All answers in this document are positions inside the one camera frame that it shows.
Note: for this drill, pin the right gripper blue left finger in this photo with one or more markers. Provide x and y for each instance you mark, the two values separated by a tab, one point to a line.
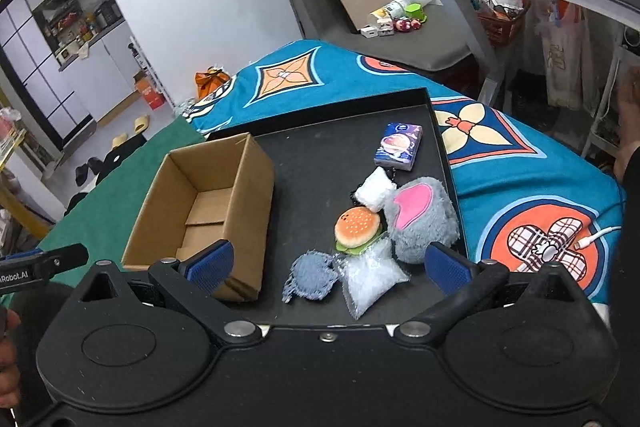
188	287

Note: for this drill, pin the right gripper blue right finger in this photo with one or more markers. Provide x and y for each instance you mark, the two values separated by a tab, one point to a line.
466	286

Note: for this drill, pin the grey pink plush toy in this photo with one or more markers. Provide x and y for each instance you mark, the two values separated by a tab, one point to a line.
417	214

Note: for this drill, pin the clear bag white filling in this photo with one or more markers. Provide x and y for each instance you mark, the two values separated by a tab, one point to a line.
368	276

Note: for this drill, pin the hamburger plush toy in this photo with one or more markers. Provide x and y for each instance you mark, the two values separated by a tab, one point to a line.
356	229

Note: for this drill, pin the white fluffy cloth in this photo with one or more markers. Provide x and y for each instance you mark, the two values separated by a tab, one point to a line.
374	191

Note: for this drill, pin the blue tissue pack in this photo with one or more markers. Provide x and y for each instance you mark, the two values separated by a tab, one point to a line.
398	146

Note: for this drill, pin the person's left hand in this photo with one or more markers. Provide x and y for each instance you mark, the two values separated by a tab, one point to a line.
10	374

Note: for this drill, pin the green cloth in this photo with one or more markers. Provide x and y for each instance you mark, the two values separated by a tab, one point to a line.
104	219

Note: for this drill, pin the blue patterned blanket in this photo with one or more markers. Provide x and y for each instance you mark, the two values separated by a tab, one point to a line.
524	198

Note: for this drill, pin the brown cardboard box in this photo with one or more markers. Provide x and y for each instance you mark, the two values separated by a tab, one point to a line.
202	193

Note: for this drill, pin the black slipper pair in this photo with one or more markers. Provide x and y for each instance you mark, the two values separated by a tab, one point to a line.
93	165

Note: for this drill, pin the black shallow tray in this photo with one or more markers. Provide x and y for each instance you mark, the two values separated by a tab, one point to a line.
320	156

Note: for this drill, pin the black chair with logo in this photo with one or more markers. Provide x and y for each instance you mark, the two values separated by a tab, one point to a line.
120	153

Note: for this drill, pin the orange cardboard carton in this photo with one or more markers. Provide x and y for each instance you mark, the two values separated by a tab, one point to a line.
150	95

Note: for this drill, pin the orange gift bag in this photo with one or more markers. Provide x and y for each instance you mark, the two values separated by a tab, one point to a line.
209	81

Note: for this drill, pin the white kitchen cabinet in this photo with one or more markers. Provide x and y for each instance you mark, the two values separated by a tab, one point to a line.
93	52

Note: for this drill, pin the grey folding mattress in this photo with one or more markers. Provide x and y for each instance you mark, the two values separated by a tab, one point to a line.
437	49

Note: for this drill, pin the beige tote bag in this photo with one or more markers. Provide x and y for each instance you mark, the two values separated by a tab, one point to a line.
567	56

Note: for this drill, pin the red toy figures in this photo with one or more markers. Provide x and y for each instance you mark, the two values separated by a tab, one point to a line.
407	24

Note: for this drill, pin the red basket under desk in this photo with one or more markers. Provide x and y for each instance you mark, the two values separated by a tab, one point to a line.
502	23

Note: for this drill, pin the green toy cup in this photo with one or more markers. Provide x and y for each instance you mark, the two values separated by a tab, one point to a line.
415	11

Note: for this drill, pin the white tipped jar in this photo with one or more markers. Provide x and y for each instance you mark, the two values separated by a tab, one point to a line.
395	9

